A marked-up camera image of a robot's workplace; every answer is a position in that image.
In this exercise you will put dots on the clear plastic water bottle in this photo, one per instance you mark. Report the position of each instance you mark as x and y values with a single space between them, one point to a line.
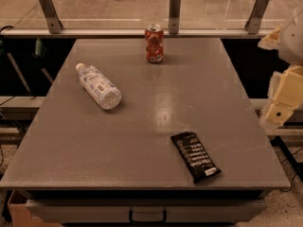
102 90

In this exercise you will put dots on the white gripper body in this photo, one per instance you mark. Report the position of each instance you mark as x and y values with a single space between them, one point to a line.
294 43

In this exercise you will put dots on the metal bracket post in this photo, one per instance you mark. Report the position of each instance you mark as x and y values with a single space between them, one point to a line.
253 24
174 16
52 20

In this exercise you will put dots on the black snack bar wrapper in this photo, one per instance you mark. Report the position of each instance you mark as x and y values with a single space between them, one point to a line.
195 156

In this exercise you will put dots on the right metal bracket post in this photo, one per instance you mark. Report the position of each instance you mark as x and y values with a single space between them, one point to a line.
253 24

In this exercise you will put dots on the middle metal bracket post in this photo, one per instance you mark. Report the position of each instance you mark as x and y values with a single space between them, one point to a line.
174 16

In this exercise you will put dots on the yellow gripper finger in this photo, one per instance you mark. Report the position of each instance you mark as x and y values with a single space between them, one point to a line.
285 95
271 41

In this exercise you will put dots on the cardboard box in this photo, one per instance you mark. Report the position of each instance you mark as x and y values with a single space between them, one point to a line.
21 216

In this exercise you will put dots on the red soda can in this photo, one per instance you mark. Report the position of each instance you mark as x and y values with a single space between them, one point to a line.
154 36

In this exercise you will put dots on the horizontal metal rail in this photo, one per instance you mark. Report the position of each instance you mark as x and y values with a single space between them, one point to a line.
129 33

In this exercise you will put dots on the grey drawer with black handle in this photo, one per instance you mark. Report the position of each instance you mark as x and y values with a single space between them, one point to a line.
153 212

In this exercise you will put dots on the left metal bracket post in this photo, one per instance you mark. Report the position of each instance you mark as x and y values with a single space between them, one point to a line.
52 20

